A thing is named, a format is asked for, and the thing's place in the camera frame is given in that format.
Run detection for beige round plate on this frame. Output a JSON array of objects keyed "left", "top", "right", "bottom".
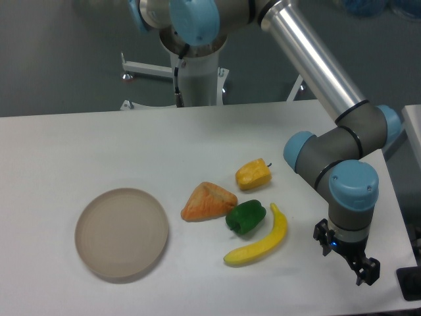
[{"left": 74, "top": 188, "right": 169, "bottom": 282}]

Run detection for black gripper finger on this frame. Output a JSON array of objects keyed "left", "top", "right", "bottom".
[
  {"left": 313, "top": 219, "right": 334, "bottom": 256},
  {"left": 349, "top": 255, "right": 381, "bottom": 286}
]

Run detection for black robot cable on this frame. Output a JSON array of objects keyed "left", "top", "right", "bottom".
[{"left": 173, "top": 43, "right": 191, "bottom": 108}]

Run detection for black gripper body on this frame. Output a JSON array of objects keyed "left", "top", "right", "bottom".
[{"left": 328, "top": 224, "right": 369, "bottom": 267}]

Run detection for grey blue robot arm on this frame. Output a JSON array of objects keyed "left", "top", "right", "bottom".
[{"left": 128, "top": 1, "right": 401, "bottom": 285}]

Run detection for orange triangular bread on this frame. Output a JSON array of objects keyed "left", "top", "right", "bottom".
[{"left": 180, "top": 182, "right": 238, "bottom": 222}]

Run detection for yellow bell pepper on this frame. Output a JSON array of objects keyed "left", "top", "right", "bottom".
[{"left": 235, "top": 158, "right": 272, "bottom": 191}]

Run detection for black device at right edge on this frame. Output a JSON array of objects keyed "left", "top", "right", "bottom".
[{"left": 396, "top": 266, "right": 420, "bottom": 302}]

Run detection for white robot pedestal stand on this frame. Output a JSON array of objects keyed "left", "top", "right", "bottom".
[{"left": 119, "top": 26, "right": 310, "bottom": 111}]

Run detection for green bell pepper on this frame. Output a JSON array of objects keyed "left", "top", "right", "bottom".
[{"left": 226, "top": 199, "right": 266, "bottom": 235}]

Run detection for yellow banana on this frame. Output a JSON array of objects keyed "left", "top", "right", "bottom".
[{"left": 223, "top": 203, "right": 288, "bottom": 267}]

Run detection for blue bundle top right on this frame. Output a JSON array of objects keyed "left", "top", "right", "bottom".
[{"left": 338, "top": 0, "right": 420, "bottom": 22}]

